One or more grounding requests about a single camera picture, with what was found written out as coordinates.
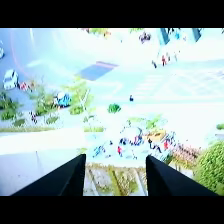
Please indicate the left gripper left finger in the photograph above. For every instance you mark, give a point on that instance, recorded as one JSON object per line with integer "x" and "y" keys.
{"x": 61, "y": 181}

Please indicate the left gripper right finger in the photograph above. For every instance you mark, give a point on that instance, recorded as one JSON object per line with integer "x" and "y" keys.
{"x": 170, "y": 181}

